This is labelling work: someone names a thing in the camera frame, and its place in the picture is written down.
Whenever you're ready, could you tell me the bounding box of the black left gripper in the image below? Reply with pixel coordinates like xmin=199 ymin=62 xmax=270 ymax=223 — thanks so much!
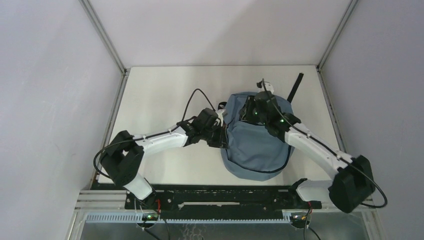
xmin=201 ymin=123 xmax=230 ymax=150

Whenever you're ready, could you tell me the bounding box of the blue student backpack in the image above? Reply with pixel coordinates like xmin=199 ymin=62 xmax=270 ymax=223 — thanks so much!
xmin=219 ymin=73 xmax=304 ymax=182

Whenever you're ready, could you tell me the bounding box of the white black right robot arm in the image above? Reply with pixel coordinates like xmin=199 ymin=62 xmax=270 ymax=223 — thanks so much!
xmin=240 ymin=91 xmax=377 ymax=213

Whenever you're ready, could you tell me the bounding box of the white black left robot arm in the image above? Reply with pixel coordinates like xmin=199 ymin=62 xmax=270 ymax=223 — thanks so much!
xmin=94 ymin=108 xmax=228 ymax=209

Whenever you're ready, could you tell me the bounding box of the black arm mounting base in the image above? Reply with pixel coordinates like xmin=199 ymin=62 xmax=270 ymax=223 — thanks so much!
xmin=124 ymin=184 xmax=322 ymax=219

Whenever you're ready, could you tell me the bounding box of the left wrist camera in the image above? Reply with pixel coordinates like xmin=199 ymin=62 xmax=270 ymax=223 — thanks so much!
xmin=215 ymin=108 xmax=228 ymax=126

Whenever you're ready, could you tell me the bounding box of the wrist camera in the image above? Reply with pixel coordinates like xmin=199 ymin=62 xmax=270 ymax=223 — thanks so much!
xmin=215 ymin=108 xmax=228 ymax=126
xmin=255 ymin=81 xmax=275 ymax=98

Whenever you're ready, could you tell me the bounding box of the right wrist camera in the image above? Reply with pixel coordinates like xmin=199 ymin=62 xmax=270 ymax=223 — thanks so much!
xmin=255 ymin=81 xmax=275 ymax=98

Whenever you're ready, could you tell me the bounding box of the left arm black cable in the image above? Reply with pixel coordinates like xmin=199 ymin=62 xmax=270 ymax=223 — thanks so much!
xmin=93 ymin=88 xmax=217 ymax=180

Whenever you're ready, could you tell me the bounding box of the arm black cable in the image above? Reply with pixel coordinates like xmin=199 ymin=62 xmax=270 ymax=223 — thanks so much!
xmin=93 ymin=88 xmax=217 ymax=180
xmin=259 ymin=78 xmax=388 ymax=210

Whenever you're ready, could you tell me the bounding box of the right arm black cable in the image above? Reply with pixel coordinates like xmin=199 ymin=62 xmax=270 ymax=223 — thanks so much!
xmin=259 ymin=78 xmax=388 ymax=210

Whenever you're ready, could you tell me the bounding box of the right aluminium frame post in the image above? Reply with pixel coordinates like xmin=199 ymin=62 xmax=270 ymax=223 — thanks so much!
xmin=316 ymin=0 xmax=360 ymax=72

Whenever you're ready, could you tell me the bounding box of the aluminium frame post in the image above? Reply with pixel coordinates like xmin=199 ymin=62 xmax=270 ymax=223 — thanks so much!
xmin=316 ymin=0 xmax=360 ymax=72
xmin=79 ymin=0 xmax=127 ymax=75

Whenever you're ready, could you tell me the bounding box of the white slotted cable duct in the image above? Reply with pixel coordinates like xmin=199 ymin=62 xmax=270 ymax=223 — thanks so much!
xmin=85 ymin=212 xmax=292 ymax=224

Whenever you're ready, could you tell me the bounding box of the left aluminium frame post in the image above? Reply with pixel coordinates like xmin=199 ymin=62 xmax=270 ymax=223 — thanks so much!
xmin=79 ymin=0 xmax=127 ymax=75

